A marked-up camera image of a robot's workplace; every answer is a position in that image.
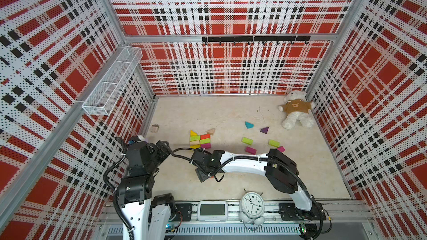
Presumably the magenta block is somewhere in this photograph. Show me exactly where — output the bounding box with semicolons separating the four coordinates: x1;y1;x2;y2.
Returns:
245;146;257;155
276;146;285;153
201;143;211;149

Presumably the red block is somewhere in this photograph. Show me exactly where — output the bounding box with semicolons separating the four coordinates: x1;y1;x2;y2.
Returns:
200;134;211;140

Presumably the natural wood triangle block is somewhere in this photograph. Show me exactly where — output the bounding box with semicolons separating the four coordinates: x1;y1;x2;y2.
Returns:
206;128;216;136

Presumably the teal triangle block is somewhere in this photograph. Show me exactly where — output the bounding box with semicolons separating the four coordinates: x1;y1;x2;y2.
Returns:
245;122;254;129

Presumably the yellow rectangular block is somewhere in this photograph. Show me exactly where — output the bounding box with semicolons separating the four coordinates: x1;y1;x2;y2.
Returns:
190;144;201;149

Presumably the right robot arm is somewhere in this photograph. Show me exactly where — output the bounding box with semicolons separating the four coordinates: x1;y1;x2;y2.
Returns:
171;148;326;221

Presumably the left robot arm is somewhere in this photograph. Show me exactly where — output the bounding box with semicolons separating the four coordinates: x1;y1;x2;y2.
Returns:
103;137;176;240

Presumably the white digital display device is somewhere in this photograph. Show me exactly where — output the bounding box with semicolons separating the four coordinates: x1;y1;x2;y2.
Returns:
197;201;228;222

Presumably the white analog alarm clock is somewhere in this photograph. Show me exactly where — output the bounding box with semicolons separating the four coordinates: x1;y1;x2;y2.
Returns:
239;192;265;227

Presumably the white teddy bear brown shirt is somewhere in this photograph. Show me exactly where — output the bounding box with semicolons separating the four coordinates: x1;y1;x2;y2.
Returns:
278;91;316;130

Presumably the small wooden block by wall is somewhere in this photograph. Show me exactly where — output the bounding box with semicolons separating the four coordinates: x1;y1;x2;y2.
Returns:
150;124;160;133

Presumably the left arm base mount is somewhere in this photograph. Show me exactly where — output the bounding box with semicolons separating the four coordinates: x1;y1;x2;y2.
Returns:
146;202;193;222

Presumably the white wire mesh basket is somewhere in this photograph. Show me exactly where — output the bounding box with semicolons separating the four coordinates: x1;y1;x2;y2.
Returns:
82;46;142;116

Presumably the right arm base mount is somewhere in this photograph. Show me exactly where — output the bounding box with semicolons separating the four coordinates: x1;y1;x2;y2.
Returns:
279;203;326;221

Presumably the black hook rail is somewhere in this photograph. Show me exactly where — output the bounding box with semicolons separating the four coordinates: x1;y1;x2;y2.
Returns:
202;35;311;43

